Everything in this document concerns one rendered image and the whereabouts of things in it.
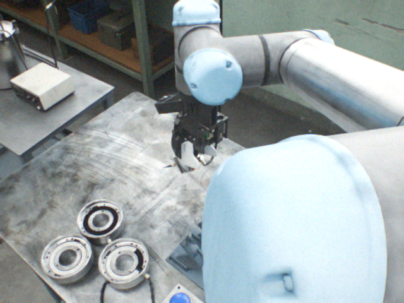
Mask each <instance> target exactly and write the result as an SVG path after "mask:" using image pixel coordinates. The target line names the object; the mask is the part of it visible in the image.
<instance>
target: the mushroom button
mask: <svg viewBox="0 0 404 303"><path fill-rule="evenodd" d="M170 303H191V300H190V298H189V296H188V295H187V294H185V293H182V292H179V293H176V294H174V295H173V296H172V297H171V299H170Z"/></svg>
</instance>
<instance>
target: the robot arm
mask: <svg viewBox="0 0 404 303"><path fill-rule="evenodd" d="M220 23H221V19H220V7H219V5H218V4H217V3H216V2H215V1H213V0H181V1H178V2H177V4H176V5H175V6H174V22H173V23H172V25H173V26H174V49H175V80H176V87H177V94H173V95H171V94H170V95H165V96H164V97H162V98H160V99H159V100H158V102H157V103H155V104H154V105H155V108H156V110H157V112H158V114H168V113H175V112H179V114H177V115H176V119H175V121H174V129H173V130H172V137H171V147H172V150H173V151H174V153H175V156H176V157H177V159H178V161H179V163H180V165H181V166H182V168H183V169H186V170H187V171H189V167H192V168H194V169H200V164H199V161H198V160H197V158H196V157H195V156H194V155H193V153H195V155H196V156H197V155H204V154H205V155H209V156H212V157H216V156H217V150H216V149H214V147H212V144H214V143H215V144H219V143H220V142H221V141H222V140H223V137H224V138H227V133H228V123H229V117H227V116H225V115H223V114H221V113H219V112H218V105H221V104H224V103H225V102H228V101H229V100H232V99H233V98H234V97H235V96H236V95H237V94H238V92H239V91H240V90H241V88H252V87H259V86H270V85H285V86H287V87H288V88H289V89H291V90H292V91H293V92H295V94H296V95H298V96H300V97H301V98H303V99H304V100H305V101H306V102H308V103H309V104H311V105H312V106H313V107H314V108H315V109H317V110H318V111H320V112H321V113H322V114H324V115H325V116H326V117H327V118H328V119H330V120H331V121H333V122H334V123H335V124H337V125H339V126H340V127H341V128H342V129H343V130H345V131H346V132H347V133H345V134H336V135H331V136H321V135H315V134H307V135H300V136H293V137H290V138H287V139H284V140H282V141H281V142H279V143H277V144H274V145H267V146H260V147H255V148H248V149H245V150H241V151H239V152H238V153H236V154H235V155H233V156H231V157H229V158H228V159H226V160H224V161H223V162H222V164H221V165H220V166H219V168H218V169H217V170H216V171H215V173H214V174H213V177H212V178H211V181H210V184H209V187H208V190H207V194H206V199H205V203H204V207H203V218H202V229H201V250H202V253H203V266H202V272H203V287H204V293H205V298H206V303H404V72H403V71H401V70H399V69H396V68H393V67H391V66H387V65H385V64H381V63H380V62H376V61H373V60H372V59H369V58H367V57H364V56H361V55H358V54H355V53H353V52H349V51H347V50H344V49H342V48H340V47H337V46H335V43H334V41H333V39H331V37H330V35H329V33H327V32H325V31H323V30H299V31H298V32H286V33H272V34H265V35H251V36H243V37H230V38H223V37H222V35H221V33H220ZM223 123H225V132H223ZM190 143H192V144H193V145H192V144H190Z"/></svg>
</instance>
